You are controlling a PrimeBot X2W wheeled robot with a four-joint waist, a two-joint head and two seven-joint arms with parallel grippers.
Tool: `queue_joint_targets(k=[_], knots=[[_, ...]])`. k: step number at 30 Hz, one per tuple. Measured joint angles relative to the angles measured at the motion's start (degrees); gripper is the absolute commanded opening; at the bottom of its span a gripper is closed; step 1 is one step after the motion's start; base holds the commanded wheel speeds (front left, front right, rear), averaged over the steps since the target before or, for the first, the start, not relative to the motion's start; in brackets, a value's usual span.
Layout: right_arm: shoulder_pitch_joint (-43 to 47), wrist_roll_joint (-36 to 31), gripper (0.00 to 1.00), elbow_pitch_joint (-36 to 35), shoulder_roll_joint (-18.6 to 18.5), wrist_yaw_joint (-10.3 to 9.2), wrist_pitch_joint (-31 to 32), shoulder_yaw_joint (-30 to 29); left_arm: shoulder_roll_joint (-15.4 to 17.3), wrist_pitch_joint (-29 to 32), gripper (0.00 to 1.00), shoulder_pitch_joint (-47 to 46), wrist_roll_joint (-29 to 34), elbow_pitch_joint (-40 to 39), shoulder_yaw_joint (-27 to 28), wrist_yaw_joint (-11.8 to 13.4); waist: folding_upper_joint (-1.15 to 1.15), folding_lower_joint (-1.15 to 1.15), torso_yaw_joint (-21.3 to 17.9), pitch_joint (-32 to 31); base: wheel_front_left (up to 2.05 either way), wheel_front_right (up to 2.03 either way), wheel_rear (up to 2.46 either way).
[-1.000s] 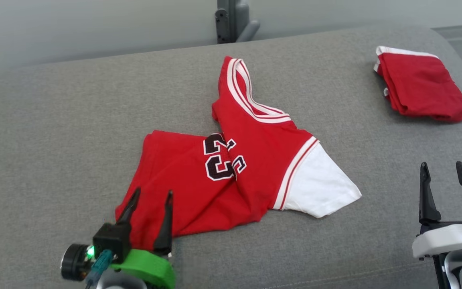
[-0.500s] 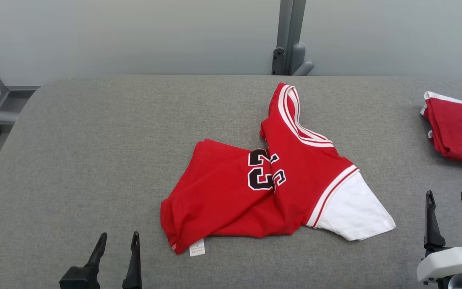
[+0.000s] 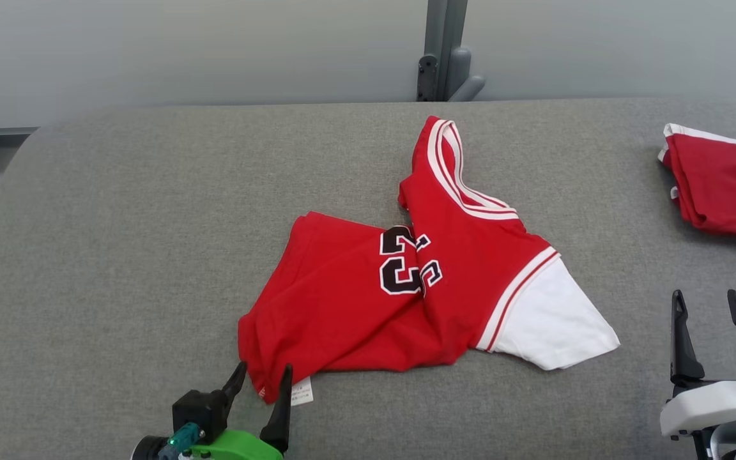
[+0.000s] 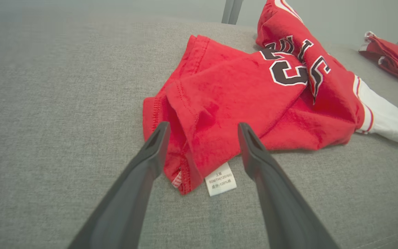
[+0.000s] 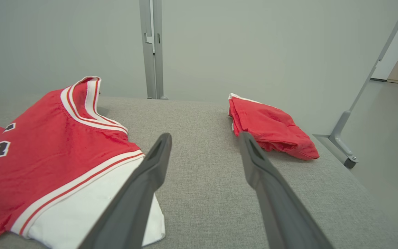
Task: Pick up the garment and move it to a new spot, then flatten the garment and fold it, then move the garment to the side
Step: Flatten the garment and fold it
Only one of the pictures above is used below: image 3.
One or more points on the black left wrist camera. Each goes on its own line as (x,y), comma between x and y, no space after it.
(199,409)

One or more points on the red basketball jersey white trim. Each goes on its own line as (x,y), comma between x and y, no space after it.
(342,306)

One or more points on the red shorts white waistband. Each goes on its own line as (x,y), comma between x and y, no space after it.
(726,185)

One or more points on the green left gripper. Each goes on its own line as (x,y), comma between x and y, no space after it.
(234,447)

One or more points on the grey fabric sofa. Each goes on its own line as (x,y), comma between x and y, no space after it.
(119,255)

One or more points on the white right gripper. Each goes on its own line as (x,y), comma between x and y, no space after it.
(713,402)

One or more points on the grey metal post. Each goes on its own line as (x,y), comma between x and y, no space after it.
(444,51)

